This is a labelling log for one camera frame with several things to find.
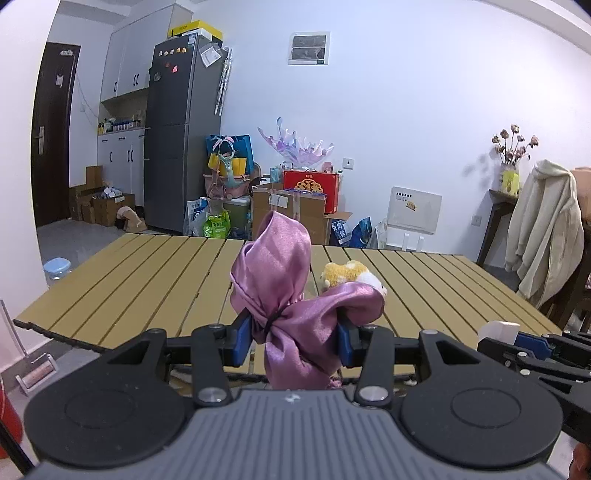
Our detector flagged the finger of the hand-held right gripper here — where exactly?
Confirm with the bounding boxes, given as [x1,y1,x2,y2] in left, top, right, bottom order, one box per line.
[515,330,591,370]
[478,338,591,407]

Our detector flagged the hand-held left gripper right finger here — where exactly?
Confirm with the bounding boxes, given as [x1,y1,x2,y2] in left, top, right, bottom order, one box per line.
[337,320,483,408]

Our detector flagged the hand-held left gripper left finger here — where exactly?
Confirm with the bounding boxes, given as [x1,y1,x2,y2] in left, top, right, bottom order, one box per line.
[104,315,253,408]

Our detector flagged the purple satin scarf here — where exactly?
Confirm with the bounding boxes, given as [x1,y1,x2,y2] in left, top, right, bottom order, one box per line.
[230,211,386,391]

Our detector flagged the yellow white plush toy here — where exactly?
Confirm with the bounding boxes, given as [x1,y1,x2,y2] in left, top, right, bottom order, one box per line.
[321,261,387,296]

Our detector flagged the cream hooded jacket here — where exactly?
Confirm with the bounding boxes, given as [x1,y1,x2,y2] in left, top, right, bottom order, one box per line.
[504,159,585,309]

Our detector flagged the blue printed bag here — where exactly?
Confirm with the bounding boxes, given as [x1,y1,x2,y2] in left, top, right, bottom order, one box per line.
[348,217,372,250]

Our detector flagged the cardboard box with open flap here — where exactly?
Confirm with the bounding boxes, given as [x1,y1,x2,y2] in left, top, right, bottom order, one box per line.
[323,211,354,246]

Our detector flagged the green printed bag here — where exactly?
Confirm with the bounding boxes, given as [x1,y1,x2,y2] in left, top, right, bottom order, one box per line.
[203,210,232,239]

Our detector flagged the tan folding camping table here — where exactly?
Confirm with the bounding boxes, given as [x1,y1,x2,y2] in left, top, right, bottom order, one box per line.
[14,233,564,384]

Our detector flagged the dark wooden side table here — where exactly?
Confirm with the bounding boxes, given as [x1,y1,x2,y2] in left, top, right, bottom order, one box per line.
[475,189,522,268]

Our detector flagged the large taped cardboard box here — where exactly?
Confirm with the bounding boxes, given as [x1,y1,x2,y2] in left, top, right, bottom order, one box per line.
[252,185,333,245]

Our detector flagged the pink cardboard box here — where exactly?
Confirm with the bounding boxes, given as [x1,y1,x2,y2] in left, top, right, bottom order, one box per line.
[570,167,591,222]

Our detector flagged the red gift box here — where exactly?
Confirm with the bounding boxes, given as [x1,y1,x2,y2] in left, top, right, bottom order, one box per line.
[283,170,340,214]

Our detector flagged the vase with yellow label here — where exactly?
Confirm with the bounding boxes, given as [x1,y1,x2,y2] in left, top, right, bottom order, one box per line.
[501,164,520,197]

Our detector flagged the yellow tote bag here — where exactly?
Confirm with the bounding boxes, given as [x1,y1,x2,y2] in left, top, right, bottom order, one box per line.
[209,153,250,178]

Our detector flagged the blue gift bag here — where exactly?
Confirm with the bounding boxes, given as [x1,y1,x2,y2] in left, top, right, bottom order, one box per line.
[205,135,254,176]

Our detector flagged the dried flower bouquet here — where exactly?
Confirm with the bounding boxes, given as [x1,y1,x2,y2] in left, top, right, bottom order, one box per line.
[492,124,540,166]

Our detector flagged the clear container with blue lid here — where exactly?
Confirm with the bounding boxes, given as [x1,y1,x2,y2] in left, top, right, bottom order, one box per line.
[44,258,72,281]

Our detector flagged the iridescent paper decoration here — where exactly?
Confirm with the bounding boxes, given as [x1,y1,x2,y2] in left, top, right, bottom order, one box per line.
[257,117,334,167]

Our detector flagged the grey refrigerator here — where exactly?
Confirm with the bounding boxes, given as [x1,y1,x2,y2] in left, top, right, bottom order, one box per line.
[143,34,225,234]

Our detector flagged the white lower cabinets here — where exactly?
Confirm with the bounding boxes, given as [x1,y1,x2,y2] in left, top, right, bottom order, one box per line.
[97,129,148,208]

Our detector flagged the white cabinets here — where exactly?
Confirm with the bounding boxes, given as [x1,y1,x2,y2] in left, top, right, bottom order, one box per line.
[99,4,195,104]
[97,129,148,208]

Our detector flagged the red plastic bucket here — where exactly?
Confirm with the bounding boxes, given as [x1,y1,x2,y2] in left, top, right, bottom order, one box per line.
[0,374,24,460]

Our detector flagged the clear plastic hanging strip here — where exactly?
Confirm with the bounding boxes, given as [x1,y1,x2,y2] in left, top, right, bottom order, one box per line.
[215,46,232,116]

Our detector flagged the dark brown door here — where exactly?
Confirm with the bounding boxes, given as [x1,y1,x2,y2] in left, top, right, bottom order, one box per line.
[30,41,81,229]

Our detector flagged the white paper sheet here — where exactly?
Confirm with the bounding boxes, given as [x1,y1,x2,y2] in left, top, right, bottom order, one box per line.
[199,44,223,68]

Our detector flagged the white upper cabinets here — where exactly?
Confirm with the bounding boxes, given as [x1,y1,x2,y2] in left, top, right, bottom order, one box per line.
[99,4,195,104]

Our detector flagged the yellow black flat box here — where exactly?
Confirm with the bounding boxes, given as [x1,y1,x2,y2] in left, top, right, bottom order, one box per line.
[167,20,225,43]

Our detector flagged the white wall panel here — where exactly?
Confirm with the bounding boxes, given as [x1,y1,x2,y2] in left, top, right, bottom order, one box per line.
[387,186,443,236]

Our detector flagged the white mop handle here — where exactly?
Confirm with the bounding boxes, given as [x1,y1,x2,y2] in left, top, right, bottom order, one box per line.
[0,299,24,365]

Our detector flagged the black cable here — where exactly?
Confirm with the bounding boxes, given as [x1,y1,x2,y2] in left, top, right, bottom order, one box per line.
[0,411,34,472]

